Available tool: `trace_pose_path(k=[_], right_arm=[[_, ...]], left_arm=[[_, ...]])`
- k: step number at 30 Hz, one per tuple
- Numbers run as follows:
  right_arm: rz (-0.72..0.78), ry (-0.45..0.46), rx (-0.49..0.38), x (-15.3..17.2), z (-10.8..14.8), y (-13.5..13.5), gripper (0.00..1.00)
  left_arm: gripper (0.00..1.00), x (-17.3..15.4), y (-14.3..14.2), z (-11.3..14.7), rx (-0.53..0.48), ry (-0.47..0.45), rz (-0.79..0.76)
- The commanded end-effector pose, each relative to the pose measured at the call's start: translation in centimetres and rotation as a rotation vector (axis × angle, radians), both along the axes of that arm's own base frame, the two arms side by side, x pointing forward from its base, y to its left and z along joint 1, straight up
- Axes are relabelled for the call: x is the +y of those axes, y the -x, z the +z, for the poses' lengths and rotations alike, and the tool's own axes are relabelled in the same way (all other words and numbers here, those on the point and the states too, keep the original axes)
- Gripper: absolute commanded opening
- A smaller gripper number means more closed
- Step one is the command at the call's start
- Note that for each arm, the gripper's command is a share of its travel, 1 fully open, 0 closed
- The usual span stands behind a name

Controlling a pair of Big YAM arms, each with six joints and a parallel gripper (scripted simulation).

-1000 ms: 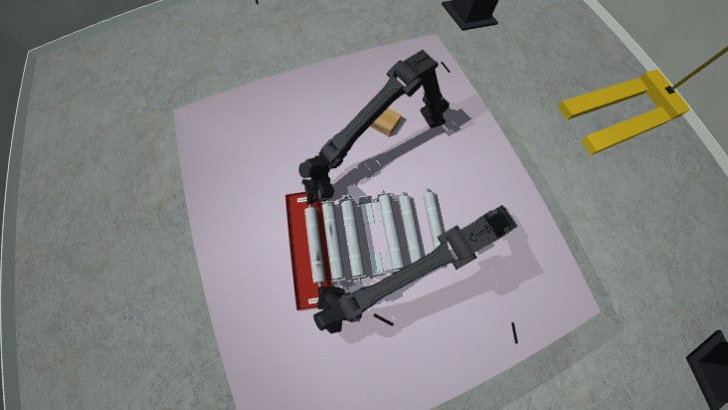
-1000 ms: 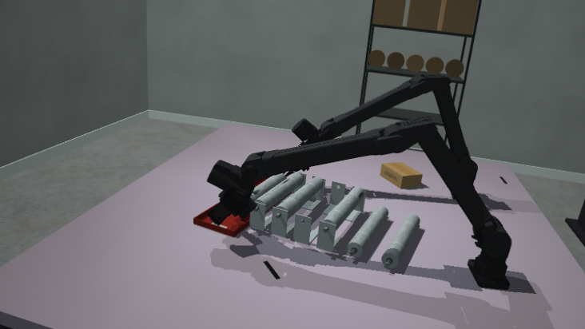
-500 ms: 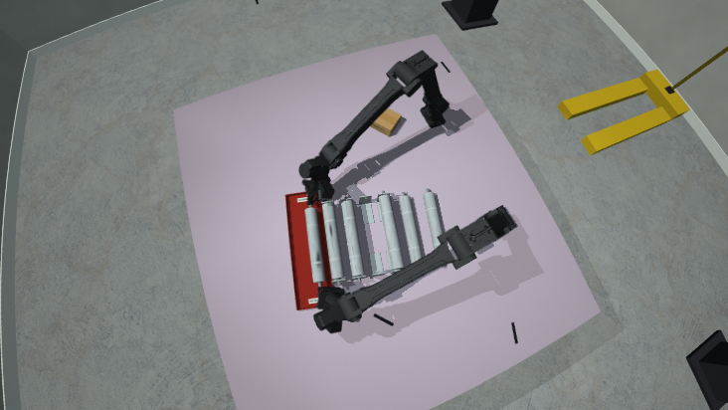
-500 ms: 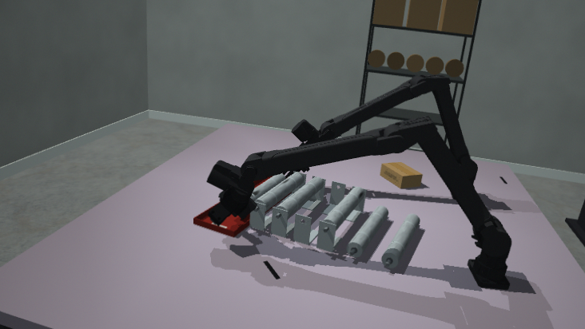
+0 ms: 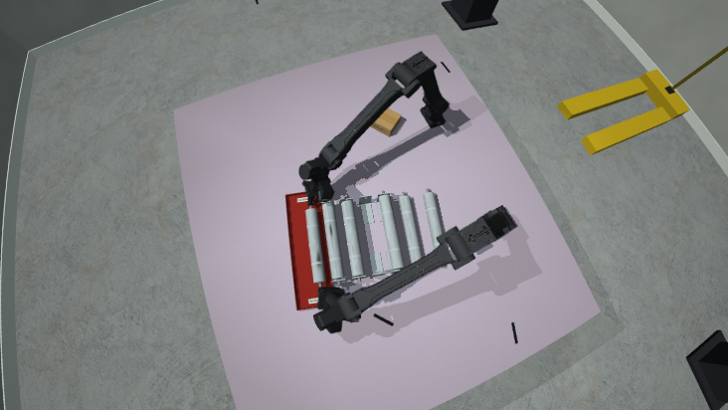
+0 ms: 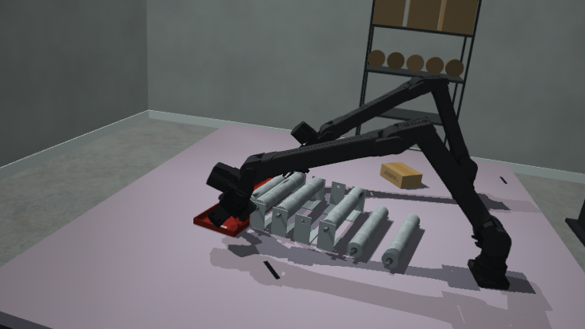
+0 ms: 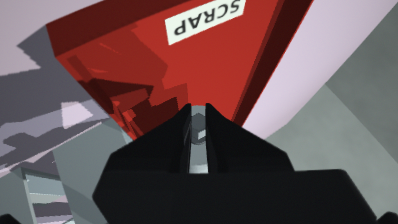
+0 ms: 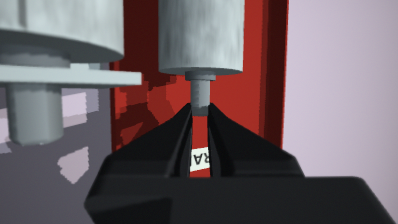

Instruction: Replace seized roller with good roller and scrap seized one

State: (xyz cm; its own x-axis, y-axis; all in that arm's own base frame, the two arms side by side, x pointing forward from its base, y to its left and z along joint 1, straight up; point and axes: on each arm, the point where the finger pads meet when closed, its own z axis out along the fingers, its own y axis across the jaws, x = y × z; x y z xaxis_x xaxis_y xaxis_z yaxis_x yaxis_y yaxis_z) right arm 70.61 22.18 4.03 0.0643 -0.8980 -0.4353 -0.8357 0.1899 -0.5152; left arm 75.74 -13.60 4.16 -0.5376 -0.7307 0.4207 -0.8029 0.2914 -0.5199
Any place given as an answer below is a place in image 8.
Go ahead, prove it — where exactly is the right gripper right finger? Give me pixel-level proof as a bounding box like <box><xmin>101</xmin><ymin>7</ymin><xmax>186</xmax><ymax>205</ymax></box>
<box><xmin>207</xmin><ymin>103</ymin><xmax>305</xmax><ymax>177</ymax></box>

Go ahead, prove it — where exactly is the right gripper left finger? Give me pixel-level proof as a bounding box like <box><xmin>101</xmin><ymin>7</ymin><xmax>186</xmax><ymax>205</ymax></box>
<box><xmin>95</xmin><ymin>103</ymin><xmax>193</xmax><ymax>179</ymax></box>

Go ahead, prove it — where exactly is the red scrap tray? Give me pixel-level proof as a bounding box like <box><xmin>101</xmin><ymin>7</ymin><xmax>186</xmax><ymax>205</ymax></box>
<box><xmin>109</xmin><ymin>0</ymin><xmax>289</xmax><ymax>177</ymax></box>

